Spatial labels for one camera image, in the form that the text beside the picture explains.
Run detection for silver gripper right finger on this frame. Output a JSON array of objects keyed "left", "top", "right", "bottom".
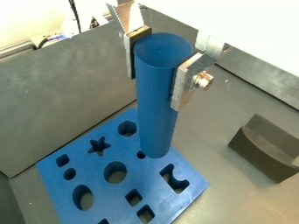
[{"left": 171, "top": 31, "right": 230, "bottom": 111}]

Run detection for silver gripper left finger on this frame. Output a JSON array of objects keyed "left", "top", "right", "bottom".
[{"left": 107, "top": 0, "right": 153, "bottom": 80}]

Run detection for blue round cylinder peg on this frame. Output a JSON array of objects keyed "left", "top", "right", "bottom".
[{"left": 134, "top": 32, "right": 193, "bottom": 158}]

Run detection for dark grey block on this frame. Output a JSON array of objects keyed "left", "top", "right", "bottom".
[{"left": 229, "top": 114, "right": 299, "bottom": 183}]

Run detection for blue shape sorter board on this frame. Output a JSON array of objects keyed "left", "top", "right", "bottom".
[{"left": 37, "top": 109, "right": 209, "bottom": 224}]

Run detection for black cable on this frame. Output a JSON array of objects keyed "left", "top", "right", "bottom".
[{"left": 69, "top": 0, "right": 83, "bottom": 34}]

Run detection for aluminium rail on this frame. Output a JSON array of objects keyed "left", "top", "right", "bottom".
[{"left": 0, "top": 40, "right": 37, "bottom": 60}]

